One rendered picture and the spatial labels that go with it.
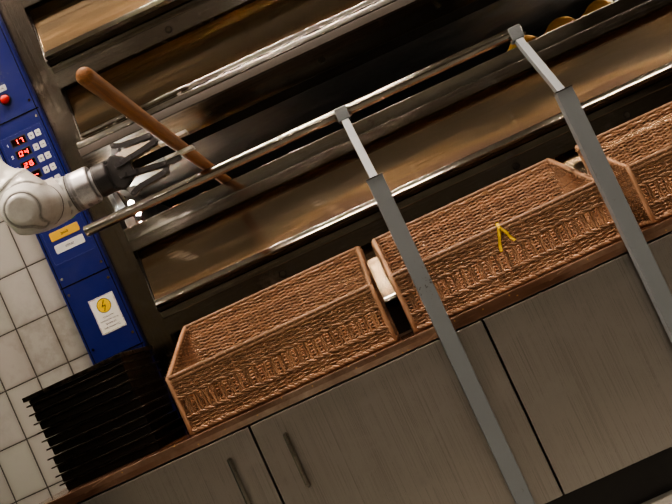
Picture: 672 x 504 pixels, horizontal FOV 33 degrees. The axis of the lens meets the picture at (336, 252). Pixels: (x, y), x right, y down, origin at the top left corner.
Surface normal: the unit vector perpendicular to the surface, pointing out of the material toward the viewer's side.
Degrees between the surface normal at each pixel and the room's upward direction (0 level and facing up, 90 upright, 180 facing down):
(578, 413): 90
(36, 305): 90
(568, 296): 90
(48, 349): 90
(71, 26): 70
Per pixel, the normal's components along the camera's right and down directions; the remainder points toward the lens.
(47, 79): -0.05, -0.04
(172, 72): -0.19, -0.35
